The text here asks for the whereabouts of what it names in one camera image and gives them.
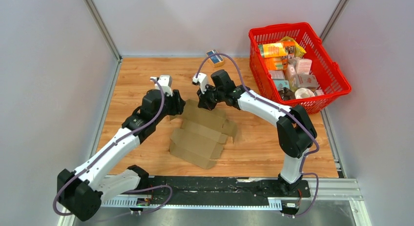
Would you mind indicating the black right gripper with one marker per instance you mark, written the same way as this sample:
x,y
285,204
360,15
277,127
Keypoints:
x,y
203,102

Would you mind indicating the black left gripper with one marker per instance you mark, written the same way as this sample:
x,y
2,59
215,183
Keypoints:
x,y
178,105

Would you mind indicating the brown cardboard box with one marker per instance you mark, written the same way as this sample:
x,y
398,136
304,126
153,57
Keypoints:
x,y
202,135

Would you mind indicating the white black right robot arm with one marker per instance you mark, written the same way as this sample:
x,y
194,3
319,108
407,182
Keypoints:
x,y
295,131

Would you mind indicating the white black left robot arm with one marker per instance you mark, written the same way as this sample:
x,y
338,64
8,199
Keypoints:
x,y
83,190

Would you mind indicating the small blue yellow box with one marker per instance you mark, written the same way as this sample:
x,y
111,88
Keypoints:
x,y
215,60

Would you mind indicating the teal small box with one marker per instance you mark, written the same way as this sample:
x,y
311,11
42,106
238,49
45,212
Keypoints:
x,y
280,84

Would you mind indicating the pink patterned box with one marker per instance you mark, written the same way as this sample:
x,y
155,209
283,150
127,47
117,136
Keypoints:
x,y
307,81

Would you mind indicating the orange juice carton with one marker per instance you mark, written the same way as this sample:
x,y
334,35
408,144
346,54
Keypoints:
x,y
276,63

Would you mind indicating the brown chocolate packet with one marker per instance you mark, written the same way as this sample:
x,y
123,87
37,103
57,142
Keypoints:
x,y
286,94

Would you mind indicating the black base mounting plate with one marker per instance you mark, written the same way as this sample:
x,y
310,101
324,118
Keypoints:
x,y
218,191

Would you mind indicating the red plastic shopping basket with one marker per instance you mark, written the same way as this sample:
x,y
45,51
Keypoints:
x,y
328,74

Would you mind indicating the orange snack packet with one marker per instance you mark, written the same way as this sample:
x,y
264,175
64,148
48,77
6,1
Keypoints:
x,y
277,49

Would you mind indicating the white tape roll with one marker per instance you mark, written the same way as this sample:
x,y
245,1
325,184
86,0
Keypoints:
x,y
302,93

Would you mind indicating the pink white tissue pack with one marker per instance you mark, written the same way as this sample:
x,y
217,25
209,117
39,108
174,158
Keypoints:
x,y
303,66

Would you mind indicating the yellow snack bag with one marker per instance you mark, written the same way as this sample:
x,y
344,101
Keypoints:
x,y
298,50

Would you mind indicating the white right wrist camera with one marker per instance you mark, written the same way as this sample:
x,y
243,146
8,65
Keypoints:
x,y
200,80

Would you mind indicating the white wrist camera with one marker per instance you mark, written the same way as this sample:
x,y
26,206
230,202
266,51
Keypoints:
x,y
163,83
200,80

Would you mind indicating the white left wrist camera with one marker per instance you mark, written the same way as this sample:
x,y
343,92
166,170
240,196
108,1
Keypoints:
x,y
163,83

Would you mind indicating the left aluminium wall post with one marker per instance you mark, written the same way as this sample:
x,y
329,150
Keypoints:
x,y
103,29

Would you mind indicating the aluminium wall post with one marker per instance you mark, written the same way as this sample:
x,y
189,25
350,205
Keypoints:
x,y
103,29
333,18

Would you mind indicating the right aluminium wall post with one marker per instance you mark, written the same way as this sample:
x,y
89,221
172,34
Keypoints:
x,y
333,18

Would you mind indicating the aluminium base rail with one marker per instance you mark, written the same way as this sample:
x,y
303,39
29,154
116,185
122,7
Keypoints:
x,y
325,189

